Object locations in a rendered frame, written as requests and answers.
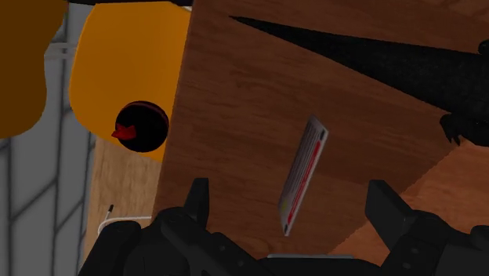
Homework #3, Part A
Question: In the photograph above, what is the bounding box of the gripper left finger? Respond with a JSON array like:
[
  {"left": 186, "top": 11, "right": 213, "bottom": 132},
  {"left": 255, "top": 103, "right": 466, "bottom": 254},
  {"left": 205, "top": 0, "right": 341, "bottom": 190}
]
[{"left": 78, "top": 177, "right": 273, "bottom": 276}]

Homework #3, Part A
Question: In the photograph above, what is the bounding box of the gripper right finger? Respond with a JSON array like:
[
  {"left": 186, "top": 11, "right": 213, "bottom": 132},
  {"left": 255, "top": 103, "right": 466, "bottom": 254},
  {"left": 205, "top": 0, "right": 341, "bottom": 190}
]
[{"left": 364, "top": 179, "right": 489, "bottom": 276}]

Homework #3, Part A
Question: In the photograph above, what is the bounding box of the black ball with red mark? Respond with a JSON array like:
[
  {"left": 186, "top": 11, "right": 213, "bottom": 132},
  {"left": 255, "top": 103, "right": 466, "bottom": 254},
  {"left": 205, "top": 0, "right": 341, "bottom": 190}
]
[{"left": 110, "top": 100, "right": 170, "bottom": 154}]

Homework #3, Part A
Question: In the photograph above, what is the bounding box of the grey and red remote control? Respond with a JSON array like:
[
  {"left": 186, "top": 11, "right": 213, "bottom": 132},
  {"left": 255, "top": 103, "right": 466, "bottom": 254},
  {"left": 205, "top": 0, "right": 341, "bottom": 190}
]
[{"left": 277, "top": 114, "right": 330, "bottom": 238}]

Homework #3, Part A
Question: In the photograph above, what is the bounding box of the bright orange chair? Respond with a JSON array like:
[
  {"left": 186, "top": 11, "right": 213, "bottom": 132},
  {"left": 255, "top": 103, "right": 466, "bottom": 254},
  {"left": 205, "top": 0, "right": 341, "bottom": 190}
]
[{"left": 68, "top": 1, "right": 192, "bottom": 164}]

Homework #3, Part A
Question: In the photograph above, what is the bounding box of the dark orange chair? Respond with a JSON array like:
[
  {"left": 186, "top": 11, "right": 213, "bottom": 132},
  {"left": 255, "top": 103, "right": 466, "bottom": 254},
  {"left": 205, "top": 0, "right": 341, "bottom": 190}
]
[{"left": 0, "top": 0, "right": 69, "bottom": 140}]

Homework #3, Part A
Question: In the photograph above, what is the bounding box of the white cable with black tip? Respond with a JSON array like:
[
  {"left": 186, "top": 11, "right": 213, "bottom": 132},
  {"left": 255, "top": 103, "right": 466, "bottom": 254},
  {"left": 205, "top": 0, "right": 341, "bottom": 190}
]
[{"left": 96, "top": 204, "right": 153, "bottom": 235}]

